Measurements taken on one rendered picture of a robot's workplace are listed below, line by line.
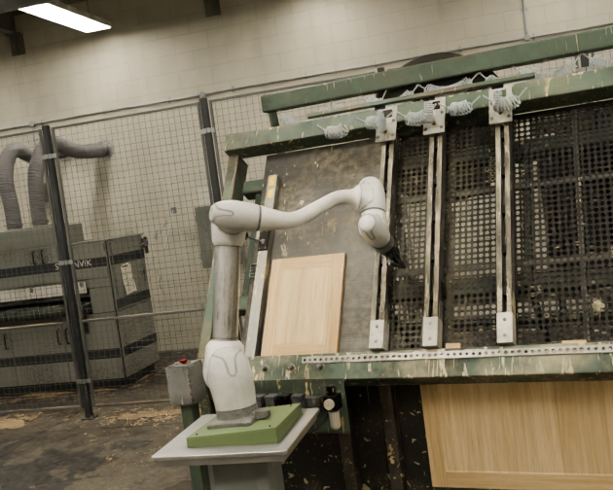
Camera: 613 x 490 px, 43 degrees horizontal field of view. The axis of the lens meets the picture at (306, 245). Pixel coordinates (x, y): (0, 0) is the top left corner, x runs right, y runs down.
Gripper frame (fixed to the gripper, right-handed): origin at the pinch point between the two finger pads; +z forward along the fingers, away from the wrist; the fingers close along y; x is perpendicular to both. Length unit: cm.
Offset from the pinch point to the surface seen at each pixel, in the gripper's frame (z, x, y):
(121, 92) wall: 279, 449, 380
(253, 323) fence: 4, 71, -22
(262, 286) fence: 4, 69, -3
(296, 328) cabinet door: 7, 50, -24
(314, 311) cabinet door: 6.7, 41.5, -17.0
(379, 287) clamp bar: 4.0, 10.0, -8.6
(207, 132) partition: 128, 206, 185
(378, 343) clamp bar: 0.9, 8.2, -35.4
